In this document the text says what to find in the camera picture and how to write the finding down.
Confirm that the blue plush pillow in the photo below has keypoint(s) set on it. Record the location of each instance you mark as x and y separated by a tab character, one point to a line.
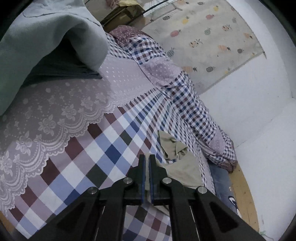
222	185

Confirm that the black clothes rack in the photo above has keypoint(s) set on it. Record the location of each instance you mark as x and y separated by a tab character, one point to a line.
161	4

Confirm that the pineapple print curtain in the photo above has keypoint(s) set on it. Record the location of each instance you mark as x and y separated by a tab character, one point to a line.
208	46

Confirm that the wooden headboard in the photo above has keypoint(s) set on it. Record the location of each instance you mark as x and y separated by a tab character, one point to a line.
245	197

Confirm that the khaki garment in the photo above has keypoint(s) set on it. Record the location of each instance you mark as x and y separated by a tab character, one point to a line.
182	166

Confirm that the checkered dotted quilt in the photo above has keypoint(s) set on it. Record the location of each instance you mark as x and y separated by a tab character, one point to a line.
185	97

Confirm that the person's grey-green sweatshirt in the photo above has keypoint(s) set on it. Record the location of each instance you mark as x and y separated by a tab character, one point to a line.
34	34

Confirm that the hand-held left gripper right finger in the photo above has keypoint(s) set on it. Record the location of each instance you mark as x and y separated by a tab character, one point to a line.
151	178

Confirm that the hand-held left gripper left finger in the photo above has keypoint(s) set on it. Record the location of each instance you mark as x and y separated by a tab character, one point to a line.
143	178

